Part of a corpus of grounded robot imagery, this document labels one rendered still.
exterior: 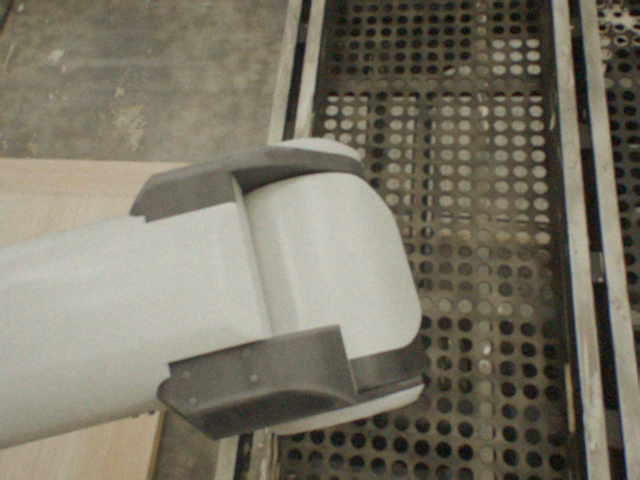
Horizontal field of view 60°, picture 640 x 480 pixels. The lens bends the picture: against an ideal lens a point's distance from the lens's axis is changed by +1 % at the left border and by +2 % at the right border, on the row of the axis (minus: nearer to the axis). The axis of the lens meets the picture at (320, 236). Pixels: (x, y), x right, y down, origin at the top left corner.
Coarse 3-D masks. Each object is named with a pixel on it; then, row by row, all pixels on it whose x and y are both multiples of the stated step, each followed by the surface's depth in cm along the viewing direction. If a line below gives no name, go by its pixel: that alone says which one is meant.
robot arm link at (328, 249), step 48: (288, 192) 25; (336, 192) 25; (288, 240) 24; (336, 240) 24; (384, 240) 27; (288, 288) 24; (336, 288) 24; (384, 288) 25; (384, 336) 24; (384, 384) 23
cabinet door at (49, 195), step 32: (0, 160) 90; (32, 160) 89; (64, 160) 88; (0, 192) 88; (32, 192) 87; (64, 192) 86; (96, 192) 85; (128, 192) 84; (0, 224) 85; (32, 224) 85; (64, 224) 84; (160, 416) 71; (32, 448) 72; (64, 448) 71; (96, 448) 71; (128, 448) 70
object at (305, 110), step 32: (320, 0) 87; (288, 32) 86; (320, 32) 85; (288, 64) 83; (320, 64) 86; (288, 96) 81; (320, 96) 87; (288, 128) 80; (224, 448) 63; (256, 448) 63
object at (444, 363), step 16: (416, 16) 98; (432, 16) 98; (448, 16) 98; (464, 16) 97; (496, 16) 97; (512, 16) 96; (528, 16) 96; (336, 32) 104; (352, 32) 103; (368, 32) 103; (384, 32) 103; (400, 32) 102; (416, 32) 102; (432, 32) 101; (448, 32) 101; (464, 32) 101; (496, 32) 100; (512, 32) 100; (528, 32) 99; (512, 352) 73; (528, 352) 73; (544, 352) 73; (448, 368) 74; (464, 368) 73; (512, 368) 73; (528, 368) 72; (544, 368) 72; (448, 384) 73; (464, 384) 73; (512, 384) 72; (528, 384) 72
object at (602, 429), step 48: (576, 0) 83; (576, 48) 81; (576, 96) 79; (576, 144) 72; (576, 192) 70; (576, 240) 67; (576, 288) 65; (624, 288) 64; (576, 336) 63; (624, 336) 62; (576, 384) 63; (624, 384) 60; (576, 432) 62; (624, 432) 59
